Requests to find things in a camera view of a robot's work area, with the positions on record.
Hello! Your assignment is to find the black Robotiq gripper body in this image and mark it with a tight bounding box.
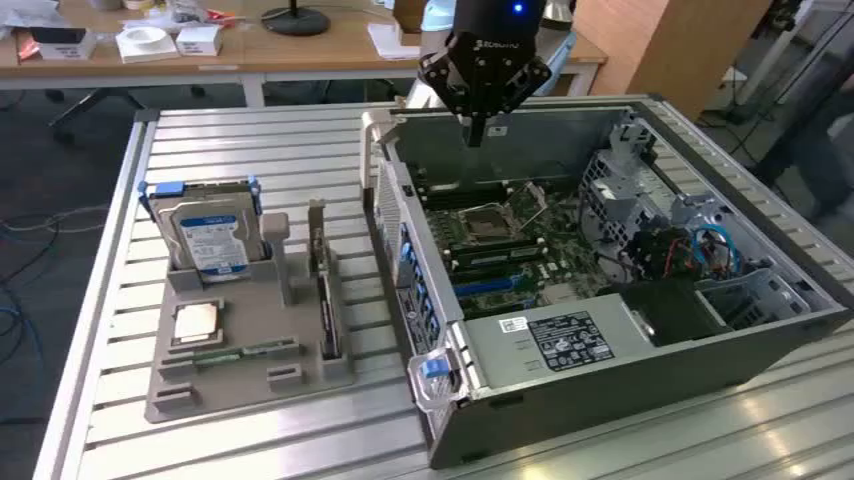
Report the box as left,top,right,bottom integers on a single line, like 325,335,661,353
448,0,544,115

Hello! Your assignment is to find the graphics card with metal bracket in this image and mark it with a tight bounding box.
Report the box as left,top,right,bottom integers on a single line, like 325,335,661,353
308,198,346,362

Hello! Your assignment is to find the white paper stack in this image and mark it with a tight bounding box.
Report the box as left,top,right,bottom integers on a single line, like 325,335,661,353
368,23,424,63

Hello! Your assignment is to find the brown cardboard box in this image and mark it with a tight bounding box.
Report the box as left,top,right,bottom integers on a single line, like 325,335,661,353
392,0,430,35

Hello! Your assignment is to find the wooden desk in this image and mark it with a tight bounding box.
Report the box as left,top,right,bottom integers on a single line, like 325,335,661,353
0,0,610,109

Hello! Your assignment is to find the wooden cabinet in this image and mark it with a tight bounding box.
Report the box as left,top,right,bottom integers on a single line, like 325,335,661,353
572,0,777,122

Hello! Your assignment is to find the black lamp base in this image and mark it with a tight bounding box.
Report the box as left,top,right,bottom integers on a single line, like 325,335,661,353
259,0,333,37

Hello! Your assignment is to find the silver perforated drive cage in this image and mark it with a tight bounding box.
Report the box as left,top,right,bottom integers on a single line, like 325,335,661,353
578,148,677,242

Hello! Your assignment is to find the CPU socket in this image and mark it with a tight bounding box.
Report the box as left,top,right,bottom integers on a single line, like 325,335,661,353
458,204,520,247

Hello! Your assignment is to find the small white labelled box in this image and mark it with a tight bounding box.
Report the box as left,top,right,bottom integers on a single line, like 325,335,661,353
174,25,225,57

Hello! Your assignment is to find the installed RAM stick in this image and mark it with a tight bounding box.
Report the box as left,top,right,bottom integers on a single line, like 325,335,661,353
452,237,548,267

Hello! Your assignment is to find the green motherboard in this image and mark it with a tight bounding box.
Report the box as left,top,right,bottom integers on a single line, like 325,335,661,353
418,169,624,322

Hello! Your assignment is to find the blue expansion slot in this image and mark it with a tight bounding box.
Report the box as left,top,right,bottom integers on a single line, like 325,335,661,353
453,276,521,298

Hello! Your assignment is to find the white box with tape roll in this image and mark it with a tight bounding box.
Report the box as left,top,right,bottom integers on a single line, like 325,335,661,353
114,26,182,65

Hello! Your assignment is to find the person in dark clothes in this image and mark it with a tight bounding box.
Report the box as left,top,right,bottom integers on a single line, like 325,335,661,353
759,67,854,222

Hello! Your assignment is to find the hard disk in blue caddy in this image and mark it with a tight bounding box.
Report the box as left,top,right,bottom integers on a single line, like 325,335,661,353
137,174,265,286

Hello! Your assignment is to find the black office chair base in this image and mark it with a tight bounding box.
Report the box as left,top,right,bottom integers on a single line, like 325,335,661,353
45,87,150,147

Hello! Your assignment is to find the silver disk bay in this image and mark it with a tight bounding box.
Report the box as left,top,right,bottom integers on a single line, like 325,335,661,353
693,268,815,332

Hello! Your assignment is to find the grey plastic parts rack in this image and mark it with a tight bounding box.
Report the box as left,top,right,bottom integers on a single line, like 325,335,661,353
145,198,358,425

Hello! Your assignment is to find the small black device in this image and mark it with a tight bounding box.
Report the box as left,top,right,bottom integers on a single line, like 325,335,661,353
31,26,90,46

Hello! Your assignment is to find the grey power supply unit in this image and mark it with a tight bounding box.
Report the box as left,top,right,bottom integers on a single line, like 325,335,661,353
464,292,653,389

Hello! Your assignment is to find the CPU chip with metal lid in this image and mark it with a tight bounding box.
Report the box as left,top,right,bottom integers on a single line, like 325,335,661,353
173,303,221,345

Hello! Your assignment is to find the green RAM stick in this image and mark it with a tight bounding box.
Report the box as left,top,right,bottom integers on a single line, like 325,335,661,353
191,340,297,365

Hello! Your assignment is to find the open grey PC case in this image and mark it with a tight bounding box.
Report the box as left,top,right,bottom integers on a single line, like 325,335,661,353
360,94,854,471

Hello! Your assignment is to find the red power wire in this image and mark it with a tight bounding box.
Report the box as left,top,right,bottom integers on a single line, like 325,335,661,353
658,235,690,277

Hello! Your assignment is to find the blue data wire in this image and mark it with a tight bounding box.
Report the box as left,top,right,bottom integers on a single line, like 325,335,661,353
690,222,744,282

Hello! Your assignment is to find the white floor cable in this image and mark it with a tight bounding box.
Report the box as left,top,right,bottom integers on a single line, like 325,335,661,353
0,201,110,234

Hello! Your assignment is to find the blue floor cable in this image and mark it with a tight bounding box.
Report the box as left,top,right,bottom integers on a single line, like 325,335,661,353
0,284,50,427

